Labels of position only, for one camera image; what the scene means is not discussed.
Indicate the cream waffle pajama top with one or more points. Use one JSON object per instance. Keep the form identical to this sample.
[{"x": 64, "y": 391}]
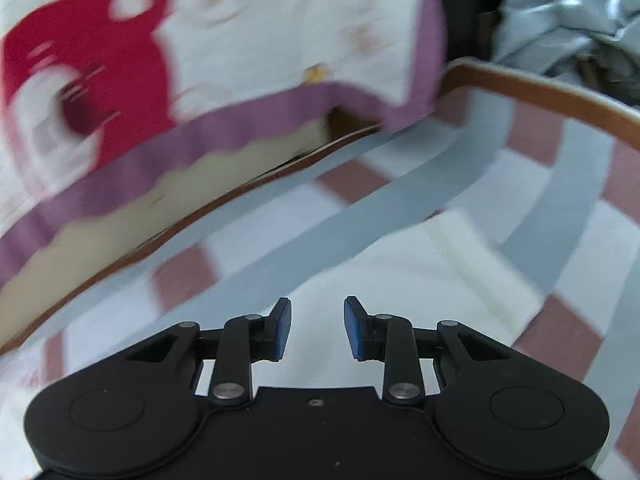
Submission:
[{"x": 425, "y": 280}]

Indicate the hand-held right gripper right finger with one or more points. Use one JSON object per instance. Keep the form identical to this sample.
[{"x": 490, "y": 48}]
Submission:
[{"x": 352, "y": 327}]

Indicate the bear print blanket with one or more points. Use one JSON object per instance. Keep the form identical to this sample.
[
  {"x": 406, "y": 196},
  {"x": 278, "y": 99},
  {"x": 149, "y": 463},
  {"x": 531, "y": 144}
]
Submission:
[{"x": 250, "y": 35}]

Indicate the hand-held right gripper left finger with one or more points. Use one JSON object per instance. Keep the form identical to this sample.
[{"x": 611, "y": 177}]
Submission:
[{"x": 285, "y": 327}]

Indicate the checkered rug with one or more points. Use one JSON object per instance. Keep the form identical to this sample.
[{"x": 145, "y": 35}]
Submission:
[{"x": 575, "y": 185}]

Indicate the grey crumpled cloth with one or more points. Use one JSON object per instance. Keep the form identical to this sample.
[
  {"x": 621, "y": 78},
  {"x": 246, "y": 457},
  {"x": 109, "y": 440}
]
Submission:
[{"x": 550, "y": 10}]

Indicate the beige bed base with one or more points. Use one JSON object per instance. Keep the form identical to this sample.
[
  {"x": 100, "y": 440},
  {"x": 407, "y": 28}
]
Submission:
[{"x": 150, "y": 200}]

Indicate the dark wooden furniture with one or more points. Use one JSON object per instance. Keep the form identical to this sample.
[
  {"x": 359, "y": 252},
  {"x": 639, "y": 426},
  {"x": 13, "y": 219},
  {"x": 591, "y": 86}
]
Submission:
[{"x": 475, "y": 25}]

